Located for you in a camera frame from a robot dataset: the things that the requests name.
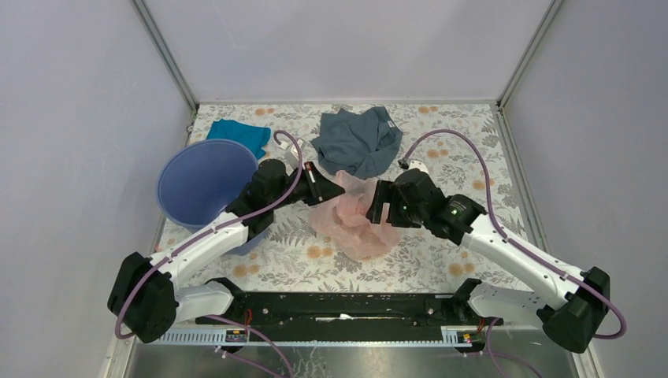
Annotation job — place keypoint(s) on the white slotted cable duct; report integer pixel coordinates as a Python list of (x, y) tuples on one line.
[(331, 336)]

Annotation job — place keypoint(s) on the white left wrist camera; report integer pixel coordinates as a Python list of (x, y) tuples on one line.
[(293, 153)]

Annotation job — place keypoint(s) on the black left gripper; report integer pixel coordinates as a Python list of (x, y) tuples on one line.
[(320, 187)]

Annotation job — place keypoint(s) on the teal cloth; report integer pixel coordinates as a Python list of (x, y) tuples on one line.
[(254, 138)]

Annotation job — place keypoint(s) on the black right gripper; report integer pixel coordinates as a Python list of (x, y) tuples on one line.
[(386, 192)]

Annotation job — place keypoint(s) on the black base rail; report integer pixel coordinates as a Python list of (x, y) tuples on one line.
[(263, 309)]

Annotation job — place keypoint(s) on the blue plastic trash bin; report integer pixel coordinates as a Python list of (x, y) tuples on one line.
[(202, 179)]

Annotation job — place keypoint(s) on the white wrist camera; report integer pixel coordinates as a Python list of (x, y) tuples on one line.
[(293, 153), (409, 164)]

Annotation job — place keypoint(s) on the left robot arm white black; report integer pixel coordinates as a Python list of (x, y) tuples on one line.
[(150, 294)]

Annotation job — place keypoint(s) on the pink plastic trash bag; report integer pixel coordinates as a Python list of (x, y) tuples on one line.
[(343, 220)]

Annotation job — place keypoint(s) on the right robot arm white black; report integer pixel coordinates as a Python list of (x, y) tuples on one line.
[(567, 303)]

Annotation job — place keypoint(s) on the floral tablecloth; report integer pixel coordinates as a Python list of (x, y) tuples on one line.
[(463, 149)]

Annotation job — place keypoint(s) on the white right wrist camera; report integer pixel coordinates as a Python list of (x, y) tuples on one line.
[(409, 164)]

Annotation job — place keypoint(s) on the grey-blue shirt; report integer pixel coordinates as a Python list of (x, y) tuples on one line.
[(362, 144)]

